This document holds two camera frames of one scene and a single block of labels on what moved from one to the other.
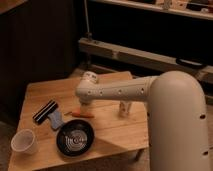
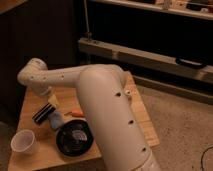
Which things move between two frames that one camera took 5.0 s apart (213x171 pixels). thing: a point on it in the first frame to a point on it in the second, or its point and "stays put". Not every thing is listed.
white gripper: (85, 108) to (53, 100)
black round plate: (75, 138) stays put
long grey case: (146, 57) stays put
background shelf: (202, 9) stays put
